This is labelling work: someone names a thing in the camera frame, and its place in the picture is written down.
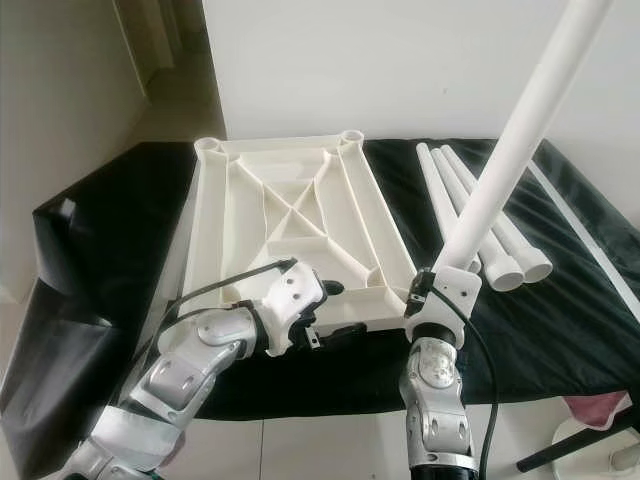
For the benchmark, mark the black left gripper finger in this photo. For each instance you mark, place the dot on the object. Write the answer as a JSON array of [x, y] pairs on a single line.
[[350, 332], [332, 289]]

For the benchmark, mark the white plastic table top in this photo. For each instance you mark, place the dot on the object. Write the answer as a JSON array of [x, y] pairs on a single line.
[[270, 170]]

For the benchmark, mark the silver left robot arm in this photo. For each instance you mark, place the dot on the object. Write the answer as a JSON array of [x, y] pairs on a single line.
[[190, 365]]

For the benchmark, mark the white tape strip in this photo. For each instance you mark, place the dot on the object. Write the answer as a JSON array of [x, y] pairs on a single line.
[[188, 260], [585, 228]]

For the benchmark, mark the pink rounded object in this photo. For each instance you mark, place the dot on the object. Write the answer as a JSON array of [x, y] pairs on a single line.
[[595, 407]]

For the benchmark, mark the black metal table leg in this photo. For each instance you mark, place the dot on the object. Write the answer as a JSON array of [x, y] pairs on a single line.
[[575, 450]]

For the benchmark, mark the black tablecloth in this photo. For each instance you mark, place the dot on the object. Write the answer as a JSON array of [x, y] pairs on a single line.
[[90, 270]]

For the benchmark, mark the grey tape patch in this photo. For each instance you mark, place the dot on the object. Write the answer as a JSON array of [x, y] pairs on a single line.
[[70, 208]]

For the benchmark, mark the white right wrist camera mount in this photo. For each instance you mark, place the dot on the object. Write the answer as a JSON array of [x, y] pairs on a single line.
[[455, 295]]

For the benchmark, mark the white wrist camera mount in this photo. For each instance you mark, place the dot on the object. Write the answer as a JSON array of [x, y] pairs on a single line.
[[290, 300], [455, 295]]

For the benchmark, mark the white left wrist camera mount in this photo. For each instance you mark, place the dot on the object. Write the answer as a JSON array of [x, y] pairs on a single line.
[[290, 300]]

